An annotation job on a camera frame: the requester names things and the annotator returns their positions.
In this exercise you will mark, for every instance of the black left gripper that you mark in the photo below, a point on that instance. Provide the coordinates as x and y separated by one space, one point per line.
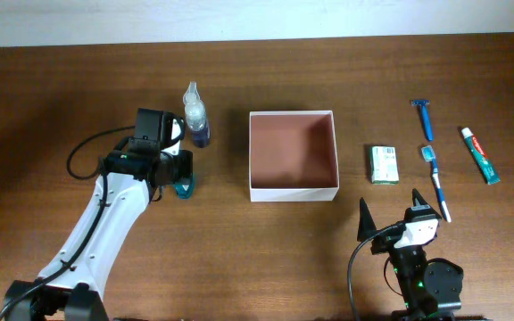
180 165

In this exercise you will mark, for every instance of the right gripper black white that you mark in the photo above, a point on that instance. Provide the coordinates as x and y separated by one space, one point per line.
388 241

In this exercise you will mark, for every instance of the clear spray bottle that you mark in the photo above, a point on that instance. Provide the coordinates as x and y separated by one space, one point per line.
196 116

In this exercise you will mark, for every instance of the green white soap box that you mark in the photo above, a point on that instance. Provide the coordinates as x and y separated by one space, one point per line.
383 162

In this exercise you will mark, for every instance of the teal mouthwash bottle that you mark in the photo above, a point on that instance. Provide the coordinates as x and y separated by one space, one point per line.
185 191

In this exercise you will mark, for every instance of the blue white toothbrush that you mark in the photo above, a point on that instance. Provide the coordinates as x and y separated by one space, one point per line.
429 156

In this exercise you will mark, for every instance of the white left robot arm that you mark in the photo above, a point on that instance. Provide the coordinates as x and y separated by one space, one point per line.
127 180

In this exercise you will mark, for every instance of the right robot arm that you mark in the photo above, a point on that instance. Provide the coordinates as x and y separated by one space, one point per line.
430 288

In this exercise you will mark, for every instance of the green toothpaste tube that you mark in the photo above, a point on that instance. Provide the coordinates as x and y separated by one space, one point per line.
484 164

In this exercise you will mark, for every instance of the blue disposable razor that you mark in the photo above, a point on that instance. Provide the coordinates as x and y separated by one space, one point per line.
422 104

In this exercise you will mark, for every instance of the white cardboard box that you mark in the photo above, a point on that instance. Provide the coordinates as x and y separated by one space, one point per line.
292 156

